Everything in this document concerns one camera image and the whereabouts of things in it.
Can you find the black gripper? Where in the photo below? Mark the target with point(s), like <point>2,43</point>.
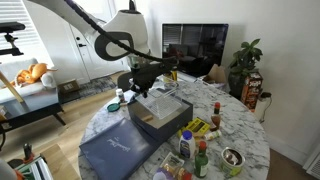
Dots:
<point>144,73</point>

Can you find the clear plastic tray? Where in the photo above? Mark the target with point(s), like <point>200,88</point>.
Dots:
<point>161,99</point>

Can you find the navy blue box lid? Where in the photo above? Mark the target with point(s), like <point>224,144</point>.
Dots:
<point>118,151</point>

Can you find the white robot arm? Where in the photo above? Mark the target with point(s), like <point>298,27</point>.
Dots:
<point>125,35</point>

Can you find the green round lid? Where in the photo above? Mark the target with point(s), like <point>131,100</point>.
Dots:
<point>113,107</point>

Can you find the navy blue box base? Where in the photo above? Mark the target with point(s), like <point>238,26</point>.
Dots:
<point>160,129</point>

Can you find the cardboard box on floor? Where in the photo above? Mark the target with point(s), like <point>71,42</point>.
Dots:
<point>69,86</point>

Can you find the orange jenga box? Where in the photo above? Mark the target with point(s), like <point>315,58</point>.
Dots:
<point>251,90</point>

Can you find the small white pill bottle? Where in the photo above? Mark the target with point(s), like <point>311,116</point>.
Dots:
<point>120,95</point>

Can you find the white bottle blue cap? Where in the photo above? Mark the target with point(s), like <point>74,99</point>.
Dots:
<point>187,144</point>

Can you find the snack packet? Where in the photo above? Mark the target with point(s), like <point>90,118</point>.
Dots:
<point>172,160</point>

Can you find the black television screen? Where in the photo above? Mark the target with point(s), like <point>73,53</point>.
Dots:
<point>197,46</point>

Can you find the brown paper bag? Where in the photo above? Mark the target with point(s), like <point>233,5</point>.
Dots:
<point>216,75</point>

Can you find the hot sauce bottle red cap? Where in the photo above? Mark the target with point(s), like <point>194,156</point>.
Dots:
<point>216,118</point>

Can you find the purple wrapped candy bag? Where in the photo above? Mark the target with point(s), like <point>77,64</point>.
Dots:
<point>169,173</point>

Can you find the small white tube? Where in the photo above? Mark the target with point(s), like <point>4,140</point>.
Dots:
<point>212,135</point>

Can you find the green glass bottle red cap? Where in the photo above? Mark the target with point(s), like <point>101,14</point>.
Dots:
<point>201,161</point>

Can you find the grey sofa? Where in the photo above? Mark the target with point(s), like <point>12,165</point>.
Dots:
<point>10,70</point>

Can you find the green potted plant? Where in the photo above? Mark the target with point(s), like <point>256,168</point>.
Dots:
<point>243,63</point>

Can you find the open green tin can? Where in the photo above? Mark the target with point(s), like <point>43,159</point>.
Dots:
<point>232,161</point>

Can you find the orange plush toy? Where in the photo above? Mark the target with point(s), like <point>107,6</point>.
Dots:
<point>34,73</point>

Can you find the dark coffee table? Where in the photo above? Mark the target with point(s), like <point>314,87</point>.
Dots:
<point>35,107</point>

